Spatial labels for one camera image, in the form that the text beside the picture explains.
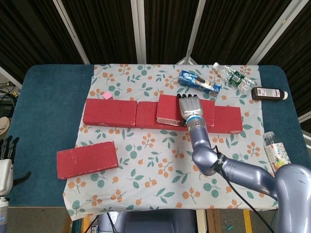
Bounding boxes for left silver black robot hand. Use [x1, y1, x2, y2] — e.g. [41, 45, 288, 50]
[0, 136, 32, 195]

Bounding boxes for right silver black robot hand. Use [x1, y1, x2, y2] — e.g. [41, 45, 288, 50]
[176, 93, 204, 127]

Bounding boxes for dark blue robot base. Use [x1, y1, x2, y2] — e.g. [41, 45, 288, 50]
[98, 209, 197, 233]

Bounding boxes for blue cookie snack package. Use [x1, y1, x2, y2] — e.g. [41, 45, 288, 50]
[178, 70, 223, 96]

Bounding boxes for grey metal stand legs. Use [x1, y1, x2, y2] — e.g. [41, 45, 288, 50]
[175, 50, 202, 66]

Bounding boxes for tan hat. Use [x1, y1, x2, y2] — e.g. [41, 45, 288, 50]
[0, 116, 11, 134]

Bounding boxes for clear water bottle green label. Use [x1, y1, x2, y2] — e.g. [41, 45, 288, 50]
[212, 62, 256, 93]

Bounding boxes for floral orange-berry tablecloth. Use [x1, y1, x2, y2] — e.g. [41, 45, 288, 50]
[62, 63, 280, 221]

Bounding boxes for brown medicine bottle white cap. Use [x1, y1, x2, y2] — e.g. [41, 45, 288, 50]
[251, 86, 289, 101]

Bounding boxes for clear bottle with fruit label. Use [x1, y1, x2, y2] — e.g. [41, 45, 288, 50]
[262, 132, 292, 174]

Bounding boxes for white frame post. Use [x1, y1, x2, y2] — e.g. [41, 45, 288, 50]
[130, 0, 148, 64]
[184, 0, 207, 64]
[246, 0, 302, 66]
[52, 0, 91, 65]

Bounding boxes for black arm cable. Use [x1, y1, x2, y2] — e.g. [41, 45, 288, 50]
[210, 145, 276, 233]

